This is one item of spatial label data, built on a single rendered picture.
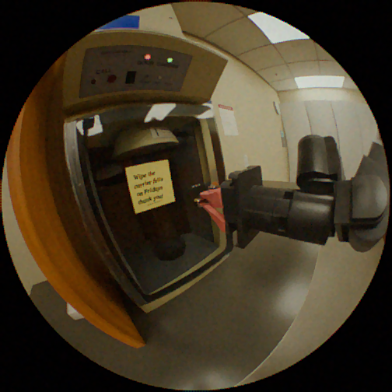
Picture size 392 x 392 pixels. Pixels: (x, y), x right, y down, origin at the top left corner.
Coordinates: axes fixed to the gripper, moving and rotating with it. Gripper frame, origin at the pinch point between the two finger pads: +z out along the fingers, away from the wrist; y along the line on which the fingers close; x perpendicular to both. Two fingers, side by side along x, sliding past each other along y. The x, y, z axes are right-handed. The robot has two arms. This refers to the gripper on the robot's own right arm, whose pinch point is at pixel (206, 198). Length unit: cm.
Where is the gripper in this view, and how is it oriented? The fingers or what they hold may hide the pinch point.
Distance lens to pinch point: 24.3
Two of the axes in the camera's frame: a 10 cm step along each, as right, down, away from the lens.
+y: -1.9, -9.4, -2.8
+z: -6.4, -1.0, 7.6
